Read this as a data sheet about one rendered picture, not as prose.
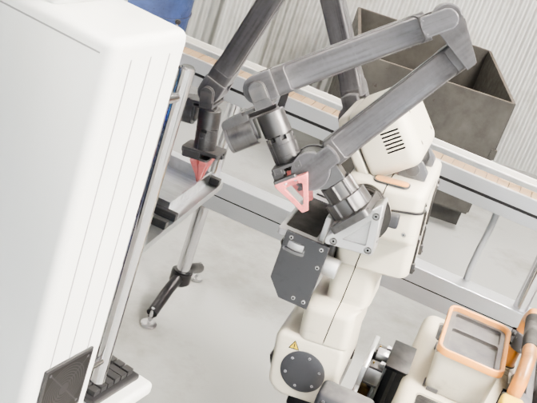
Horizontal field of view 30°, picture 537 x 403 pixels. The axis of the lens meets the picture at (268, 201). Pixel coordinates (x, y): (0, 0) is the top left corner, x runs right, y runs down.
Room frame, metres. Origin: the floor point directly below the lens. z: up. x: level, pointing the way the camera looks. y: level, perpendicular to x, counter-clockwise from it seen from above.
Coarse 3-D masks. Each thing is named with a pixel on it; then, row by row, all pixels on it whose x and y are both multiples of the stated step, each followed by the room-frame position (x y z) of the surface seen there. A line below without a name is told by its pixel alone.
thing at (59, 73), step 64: (0, 0) 1.31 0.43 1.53; (64, 0) 1.31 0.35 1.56; (0, 64) 1.30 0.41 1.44; (64, 64) 1.26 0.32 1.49; (128, 64) 1.27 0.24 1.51; (0, 128) 1.29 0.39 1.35; (64, 128) 1.25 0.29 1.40; (128, 128) 1.30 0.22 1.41; (0, 192) 1.28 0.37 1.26; (64, 192) 1.24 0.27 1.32; (128, 192) 1.35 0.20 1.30; (0, 256) 1.27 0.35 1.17; (64, 256) 1.24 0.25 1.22; (0, 320) 1.26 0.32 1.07; (64, 320) 1.27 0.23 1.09; (0, 384) 1.25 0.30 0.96; (64, 384) 1.31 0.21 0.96
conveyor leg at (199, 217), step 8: (232, 104) 3.24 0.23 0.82; (232, 112) 3.24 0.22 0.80; (224, 120) 3.25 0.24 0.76; (224, 136) 3.24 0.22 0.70; (224, 144) 3.24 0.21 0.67; (224, 160) 3.26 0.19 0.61; (216, 168) 3.24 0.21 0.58; (200, 208) 3.24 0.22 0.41; (200, 216) 3.24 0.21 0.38; (192, 224) 3.25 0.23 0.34; (200, 224) 3.24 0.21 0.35; (192, 232) 3.24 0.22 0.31; (200, 232) 3.25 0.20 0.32; (192, 240) 3.24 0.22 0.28; (184, 248) 3.25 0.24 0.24; (192, 248) 3.24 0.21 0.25; (184, 256) 3.24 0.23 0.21; (192, 256) 3.25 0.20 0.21; (184, 264) 3.24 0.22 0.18; (184, 272) 3.24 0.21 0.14
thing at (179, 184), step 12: (168, 168) 2.42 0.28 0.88; (180, 168) 2.43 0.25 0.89; (192, 168) 2.42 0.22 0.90; (168, 180) 2.35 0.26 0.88; (180, 180) 2.37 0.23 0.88; (192, 180) 2.40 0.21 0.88; (204, 180) 2.37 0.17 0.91; (168, 192) 2.28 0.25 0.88; (180, 192) 2.30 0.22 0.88; (192, 192) 2.30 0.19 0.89; (168, 204) 2.16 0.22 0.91; (180, 204) 2.23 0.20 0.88
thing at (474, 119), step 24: (360, 24) 5.41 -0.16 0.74; (384, 24) 5.82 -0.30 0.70; (408, 48) 5.83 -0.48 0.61; (432, 48) 5.83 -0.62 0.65; (480, 48) 5.85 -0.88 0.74; (384, 72) 4.81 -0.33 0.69; (408, 72) 4.82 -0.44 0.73; (480, 72) 5.82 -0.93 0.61; (336, 96) 5.10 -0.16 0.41; (432, 96) 4.83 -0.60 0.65; (456, 96) 4.83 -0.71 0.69; (480, 96) 4.84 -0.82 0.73; (504, 96) 5.06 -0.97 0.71; (432, 120) 4.83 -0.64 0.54; (456, 120) 4.83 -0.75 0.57; (480, 120) 4.84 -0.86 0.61; (504, 120) 4.85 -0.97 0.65; (456, 144) 4.84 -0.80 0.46; (480, 144) 4.84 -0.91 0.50; (432, 216) 4.94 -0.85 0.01; (456, 216) 4.95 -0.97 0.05
